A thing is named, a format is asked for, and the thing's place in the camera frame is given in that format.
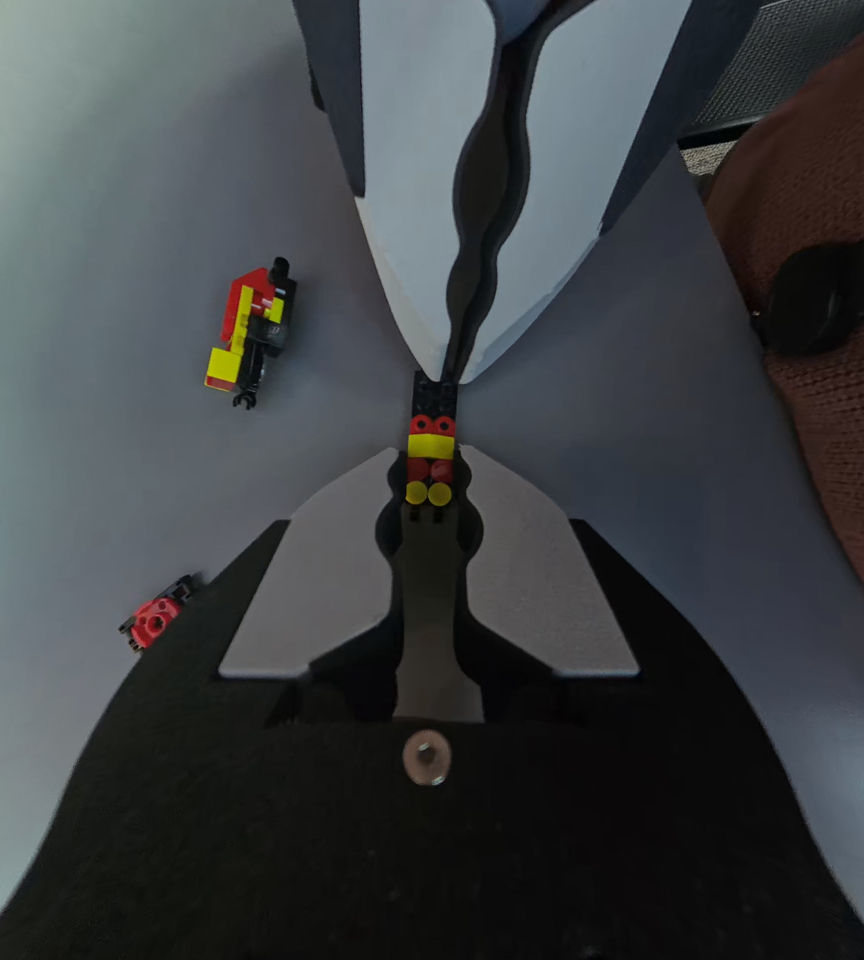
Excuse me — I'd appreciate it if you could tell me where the black red yellow lego build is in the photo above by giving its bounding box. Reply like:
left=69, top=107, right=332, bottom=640
left=201, top=257, right=302, bottom=415

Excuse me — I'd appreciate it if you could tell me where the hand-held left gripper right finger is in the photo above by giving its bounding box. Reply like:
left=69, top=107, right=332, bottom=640
left=459, top=446, right=644, bottom=685

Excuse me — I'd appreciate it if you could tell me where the black shoulder strap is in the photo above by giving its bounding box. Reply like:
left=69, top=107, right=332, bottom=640
left=747, top=239, right=864, bottom=360

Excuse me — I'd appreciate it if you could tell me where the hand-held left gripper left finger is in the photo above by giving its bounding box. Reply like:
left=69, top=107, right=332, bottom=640
left=218, top=449, right=404, bottom=685

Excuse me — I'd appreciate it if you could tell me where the black mesh office chair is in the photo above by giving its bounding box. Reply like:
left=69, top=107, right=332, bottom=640
left=678, top=0, right=864, bottom=147

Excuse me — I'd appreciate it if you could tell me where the long black studded lego strip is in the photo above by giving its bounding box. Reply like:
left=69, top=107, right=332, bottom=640
left=401, top=371, right=466, bottom=522

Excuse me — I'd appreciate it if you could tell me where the black lego plate red wheel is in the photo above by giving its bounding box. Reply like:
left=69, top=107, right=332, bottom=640
left=116, top=573, right=202, bottom=655

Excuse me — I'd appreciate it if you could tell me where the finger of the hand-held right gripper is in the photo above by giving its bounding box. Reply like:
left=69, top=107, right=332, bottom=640
left=344, top=0, right=503, bottom=376
left=452, top=0, right=697, bottom=384

